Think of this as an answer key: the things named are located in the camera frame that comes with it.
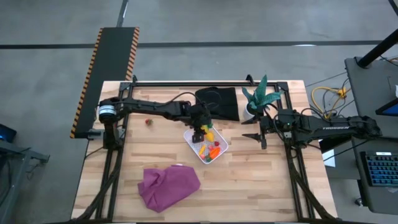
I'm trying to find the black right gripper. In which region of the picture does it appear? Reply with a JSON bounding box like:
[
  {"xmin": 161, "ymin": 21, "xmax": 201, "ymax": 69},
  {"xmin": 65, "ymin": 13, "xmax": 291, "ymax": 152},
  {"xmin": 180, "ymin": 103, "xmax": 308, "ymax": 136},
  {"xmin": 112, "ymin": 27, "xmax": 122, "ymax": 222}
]
[{"xmin": 240, "ymin": 108, "xmax": 297, "ymax": 151}]

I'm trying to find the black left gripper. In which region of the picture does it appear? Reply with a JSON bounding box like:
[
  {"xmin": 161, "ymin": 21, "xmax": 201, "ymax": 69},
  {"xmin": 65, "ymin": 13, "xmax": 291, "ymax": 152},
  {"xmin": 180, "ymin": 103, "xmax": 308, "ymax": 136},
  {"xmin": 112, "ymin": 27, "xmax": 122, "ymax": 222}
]
[{"xmin": 187, "ymin": 103, "xmax": 213, "ymax": 144}]

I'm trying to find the white perforated plastic basket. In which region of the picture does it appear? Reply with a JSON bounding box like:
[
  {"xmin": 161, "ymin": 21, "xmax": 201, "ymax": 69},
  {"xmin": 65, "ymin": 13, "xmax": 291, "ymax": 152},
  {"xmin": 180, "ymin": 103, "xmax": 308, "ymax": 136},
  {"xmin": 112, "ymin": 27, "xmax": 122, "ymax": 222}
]
[{"xmin": 183, "ymin": 125, "xmax": 229, "ymax": 165}]

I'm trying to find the white plant pot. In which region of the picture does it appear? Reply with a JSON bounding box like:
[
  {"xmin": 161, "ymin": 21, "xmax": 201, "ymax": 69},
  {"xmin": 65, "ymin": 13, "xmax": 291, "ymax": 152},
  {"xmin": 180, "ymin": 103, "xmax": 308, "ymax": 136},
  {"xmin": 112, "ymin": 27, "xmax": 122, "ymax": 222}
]
[{"xmin": 243, "ymin": 103, "xmax": 260, "ymax": 122}]

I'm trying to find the orange toy carrot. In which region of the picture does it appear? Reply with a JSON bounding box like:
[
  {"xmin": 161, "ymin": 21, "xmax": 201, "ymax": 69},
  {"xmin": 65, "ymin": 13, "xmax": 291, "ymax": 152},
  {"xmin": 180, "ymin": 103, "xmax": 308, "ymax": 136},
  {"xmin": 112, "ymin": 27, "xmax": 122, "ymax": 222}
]
[{"xmin": 205, "ymin": 146, "xmax": 222, "ymax": 163}]

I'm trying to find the green artificial plant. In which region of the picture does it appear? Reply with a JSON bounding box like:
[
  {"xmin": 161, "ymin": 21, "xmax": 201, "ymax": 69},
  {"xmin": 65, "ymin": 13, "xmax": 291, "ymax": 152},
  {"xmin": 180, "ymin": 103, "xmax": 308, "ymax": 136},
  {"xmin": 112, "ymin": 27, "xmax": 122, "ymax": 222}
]
[{"xmin": 241, "ymin": 74, "xmax": 282, "ymax": 114}]

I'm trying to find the black cloth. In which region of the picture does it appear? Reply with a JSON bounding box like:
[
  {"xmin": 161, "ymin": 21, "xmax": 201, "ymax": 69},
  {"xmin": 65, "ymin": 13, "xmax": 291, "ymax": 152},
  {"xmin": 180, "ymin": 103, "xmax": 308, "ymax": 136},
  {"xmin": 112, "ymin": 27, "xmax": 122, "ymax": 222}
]
[{"xmin": 194, "ymin": 86, "xmax": 241, "ymax": 123}]

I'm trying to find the magenta cloth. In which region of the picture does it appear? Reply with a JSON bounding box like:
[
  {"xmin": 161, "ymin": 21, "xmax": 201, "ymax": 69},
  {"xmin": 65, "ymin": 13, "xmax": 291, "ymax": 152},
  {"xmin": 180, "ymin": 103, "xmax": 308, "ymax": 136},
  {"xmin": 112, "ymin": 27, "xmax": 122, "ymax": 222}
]
[{"xmin": 137, "ymin": 164, "xmax": 202, "ymax": 214}]

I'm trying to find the white paper sheet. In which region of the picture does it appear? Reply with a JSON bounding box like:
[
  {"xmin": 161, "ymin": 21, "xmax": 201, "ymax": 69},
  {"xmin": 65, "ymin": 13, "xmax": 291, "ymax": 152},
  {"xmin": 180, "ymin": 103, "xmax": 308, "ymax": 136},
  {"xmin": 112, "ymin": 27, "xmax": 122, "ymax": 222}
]
[{"xmin": 321, "ymin": 149, "xmax": 337, "ymax": 169}]

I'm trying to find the black hazard-striped floor mat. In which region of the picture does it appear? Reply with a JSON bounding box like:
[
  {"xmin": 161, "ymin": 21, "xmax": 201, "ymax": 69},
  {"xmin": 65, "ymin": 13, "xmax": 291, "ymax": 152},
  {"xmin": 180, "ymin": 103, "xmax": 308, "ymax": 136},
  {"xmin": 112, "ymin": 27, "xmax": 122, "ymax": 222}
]
[{"xmin": 69, "ymin": 26, "xmax": 141, "ymax": 139}]

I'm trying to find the grey desk top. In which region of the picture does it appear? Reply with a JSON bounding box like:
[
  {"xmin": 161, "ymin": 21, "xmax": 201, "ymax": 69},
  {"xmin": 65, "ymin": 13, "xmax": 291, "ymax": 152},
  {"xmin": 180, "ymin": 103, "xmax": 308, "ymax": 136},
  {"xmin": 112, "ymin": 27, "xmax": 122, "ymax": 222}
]
[{"xmin": 344, "ymin": 56, "xmax": 398, "ymax": 139}]

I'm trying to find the blue-lit black keyboard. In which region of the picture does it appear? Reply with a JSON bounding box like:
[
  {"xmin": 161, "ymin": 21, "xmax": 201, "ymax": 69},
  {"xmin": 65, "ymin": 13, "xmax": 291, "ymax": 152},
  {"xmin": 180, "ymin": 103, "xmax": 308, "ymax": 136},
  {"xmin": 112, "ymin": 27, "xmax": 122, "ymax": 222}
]
[{"xmin": 360, "ymin": 151, "xmax": 398, "ymax": 188}]

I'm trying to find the blue screen tablet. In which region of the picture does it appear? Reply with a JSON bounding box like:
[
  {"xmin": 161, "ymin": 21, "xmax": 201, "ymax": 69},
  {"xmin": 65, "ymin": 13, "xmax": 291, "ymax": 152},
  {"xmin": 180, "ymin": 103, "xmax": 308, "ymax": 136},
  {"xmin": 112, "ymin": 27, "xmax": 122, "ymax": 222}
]
[{"xmin": 375, "ymin": 97, "xmax": 398, "ymax": 118}]

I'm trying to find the black diagonal pole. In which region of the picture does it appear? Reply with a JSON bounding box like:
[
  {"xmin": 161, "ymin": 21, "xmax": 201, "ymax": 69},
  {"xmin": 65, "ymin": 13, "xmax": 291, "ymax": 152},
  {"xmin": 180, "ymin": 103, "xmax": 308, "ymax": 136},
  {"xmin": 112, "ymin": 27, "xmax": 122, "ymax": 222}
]
[{"xmin": 356, "ymin": 29, "xmax": 398, "ymax": 69}]

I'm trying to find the grey keyboard desk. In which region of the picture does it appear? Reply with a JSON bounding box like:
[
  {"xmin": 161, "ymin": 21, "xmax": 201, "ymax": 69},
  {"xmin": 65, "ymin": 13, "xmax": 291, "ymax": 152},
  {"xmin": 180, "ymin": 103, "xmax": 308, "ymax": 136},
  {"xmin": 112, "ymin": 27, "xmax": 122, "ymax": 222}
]
[{"xmin": 351, "ymin": 134, "xmax": 398, "ymax": 216}]

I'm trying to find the grey metal stand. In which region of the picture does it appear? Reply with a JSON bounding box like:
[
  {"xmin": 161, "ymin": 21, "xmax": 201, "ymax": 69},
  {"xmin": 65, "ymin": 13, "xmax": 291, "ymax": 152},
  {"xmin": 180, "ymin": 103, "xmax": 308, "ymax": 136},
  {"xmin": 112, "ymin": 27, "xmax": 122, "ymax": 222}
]
[{"xmin": 0, "ymin": 139, "xmax": 51, "ymax": 224}]

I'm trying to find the blue-lit black device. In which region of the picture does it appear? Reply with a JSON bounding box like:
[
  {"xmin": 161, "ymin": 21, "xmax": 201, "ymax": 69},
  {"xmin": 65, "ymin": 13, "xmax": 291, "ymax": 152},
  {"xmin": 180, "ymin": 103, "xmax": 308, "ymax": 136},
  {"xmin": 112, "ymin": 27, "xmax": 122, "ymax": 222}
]
[{"xmin": 0, "ymin": 123, "xmax": 18, "ymax": 144}]

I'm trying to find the black aluminium table frame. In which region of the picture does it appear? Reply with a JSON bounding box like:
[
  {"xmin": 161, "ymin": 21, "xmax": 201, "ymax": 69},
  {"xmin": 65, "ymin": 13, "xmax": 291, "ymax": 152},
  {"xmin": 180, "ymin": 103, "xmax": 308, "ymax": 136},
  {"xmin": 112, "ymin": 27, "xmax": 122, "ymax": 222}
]
[{"xmin": 70, "ymin": 74, "xmax": 340, "ymax": 223}]

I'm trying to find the yellow cable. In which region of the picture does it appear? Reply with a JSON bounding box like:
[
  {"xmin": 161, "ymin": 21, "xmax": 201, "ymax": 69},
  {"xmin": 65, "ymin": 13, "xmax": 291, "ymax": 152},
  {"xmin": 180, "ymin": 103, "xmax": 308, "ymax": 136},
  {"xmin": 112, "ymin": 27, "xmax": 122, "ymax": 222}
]
[{"xmin": 311, "ymin": 86, "xmax": 348, "ymax": 119}]

